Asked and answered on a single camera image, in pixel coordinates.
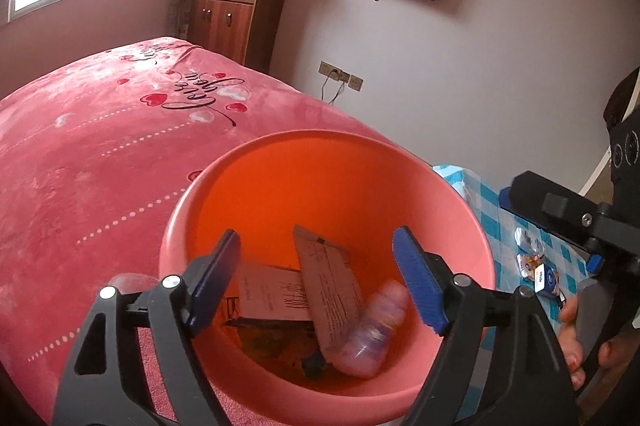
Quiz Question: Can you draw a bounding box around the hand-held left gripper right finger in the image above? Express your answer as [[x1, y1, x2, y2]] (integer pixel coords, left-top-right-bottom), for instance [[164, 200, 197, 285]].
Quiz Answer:
[[391, 225, 578, 426]]

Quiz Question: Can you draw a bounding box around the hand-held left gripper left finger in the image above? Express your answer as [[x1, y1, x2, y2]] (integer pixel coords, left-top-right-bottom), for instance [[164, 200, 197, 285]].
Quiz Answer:
[[52, 229, 242, 426]]

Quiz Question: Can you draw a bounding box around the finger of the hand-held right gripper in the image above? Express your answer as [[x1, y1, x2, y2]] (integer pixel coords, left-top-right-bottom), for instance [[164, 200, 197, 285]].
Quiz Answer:
[[511, 171, 608, 257], [500, 187, 521, 214]]

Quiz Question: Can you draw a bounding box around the paper box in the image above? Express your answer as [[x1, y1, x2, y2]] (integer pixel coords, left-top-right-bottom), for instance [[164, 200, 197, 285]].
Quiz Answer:
[[226, 260, 315, 326]]

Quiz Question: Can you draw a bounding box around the small white yellow packet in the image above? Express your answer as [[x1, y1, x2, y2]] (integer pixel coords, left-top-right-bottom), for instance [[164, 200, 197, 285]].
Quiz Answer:
[[516, 255, 547, 279]]

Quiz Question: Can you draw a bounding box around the clear plastic bottle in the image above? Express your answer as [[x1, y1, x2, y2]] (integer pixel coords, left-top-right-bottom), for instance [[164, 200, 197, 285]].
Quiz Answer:
[[334, 280, 412, 378]]

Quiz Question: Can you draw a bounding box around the blue white small packet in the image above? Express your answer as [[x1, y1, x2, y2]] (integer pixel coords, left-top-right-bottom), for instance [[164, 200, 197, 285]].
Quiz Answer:
[[534, 267, 568, 298]]

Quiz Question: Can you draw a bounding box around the long white carton box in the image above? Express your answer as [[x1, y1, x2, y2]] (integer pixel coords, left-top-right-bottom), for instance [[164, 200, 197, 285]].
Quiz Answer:
[[291, 225, 367, 363]]

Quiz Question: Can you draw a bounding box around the dark blue wrapper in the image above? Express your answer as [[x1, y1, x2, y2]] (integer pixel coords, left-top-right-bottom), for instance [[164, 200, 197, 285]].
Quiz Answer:
[[299, 350, 328, 378]]

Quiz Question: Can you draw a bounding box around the orange plastic bucket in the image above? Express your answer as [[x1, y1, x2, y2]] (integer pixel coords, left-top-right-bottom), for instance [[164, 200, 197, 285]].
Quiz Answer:
[[157, 129, 497, 412]]

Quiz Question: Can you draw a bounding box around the person's right hand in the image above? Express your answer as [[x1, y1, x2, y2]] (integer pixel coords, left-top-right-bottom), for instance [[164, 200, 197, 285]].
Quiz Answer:
[[559, 295, 623, 392]]

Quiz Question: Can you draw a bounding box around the blue white checkered tablecloth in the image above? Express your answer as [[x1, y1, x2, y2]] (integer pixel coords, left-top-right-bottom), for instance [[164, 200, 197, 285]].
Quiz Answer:
[[432, 163, 608, 412]]

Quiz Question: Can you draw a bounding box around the pink heart print blanket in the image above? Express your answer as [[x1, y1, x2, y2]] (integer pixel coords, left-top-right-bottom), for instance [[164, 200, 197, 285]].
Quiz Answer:
[[0, 36, 436, 426]]

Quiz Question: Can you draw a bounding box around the brown wooden cabinet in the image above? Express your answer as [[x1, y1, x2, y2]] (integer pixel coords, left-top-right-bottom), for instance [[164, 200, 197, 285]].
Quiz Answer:
[[187, 0, 291, 74]]

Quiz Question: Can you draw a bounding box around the thin power cable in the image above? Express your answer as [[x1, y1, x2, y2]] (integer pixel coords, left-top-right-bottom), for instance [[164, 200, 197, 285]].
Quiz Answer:
[[320, 76, 347, 104]]

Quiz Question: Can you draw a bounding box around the wide beige wall socket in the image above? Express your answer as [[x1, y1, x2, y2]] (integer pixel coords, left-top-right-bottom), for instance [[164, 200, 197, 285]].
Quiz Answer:
[[319, 61, 352, 83]]

